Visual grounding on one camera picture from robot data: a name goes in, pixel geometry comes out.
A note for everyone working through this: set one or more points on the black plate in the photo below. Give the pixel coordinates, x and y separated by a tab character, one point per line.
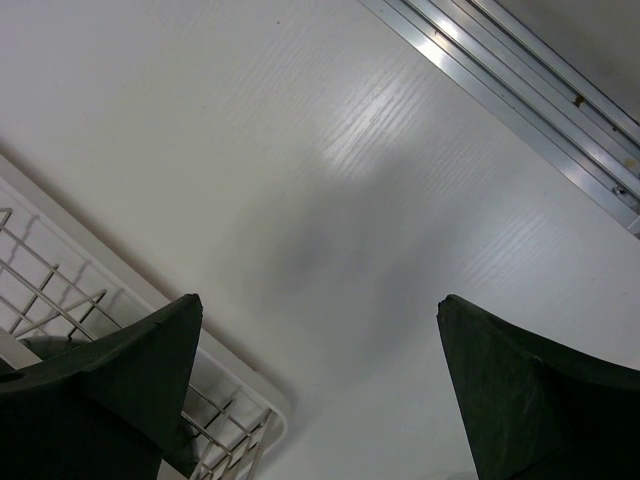
48	347

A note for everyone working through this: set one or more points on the white drip tray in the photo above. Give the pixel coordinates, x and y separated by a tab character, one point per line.
150	300

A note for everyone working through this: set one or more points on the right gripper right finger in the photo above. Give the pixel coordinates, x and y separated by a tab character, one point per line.
533	408

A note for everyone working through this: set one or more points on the wire dish rack wooden handles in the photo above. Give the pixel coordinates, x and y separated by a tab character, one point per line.
97	383

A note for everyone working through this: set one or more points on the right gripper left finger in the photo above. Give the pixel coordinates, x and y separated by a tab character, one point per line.
108	409

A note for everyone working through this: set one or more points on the aluminium table edge rail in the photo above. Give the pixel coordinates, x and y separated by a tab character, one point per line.
538	95

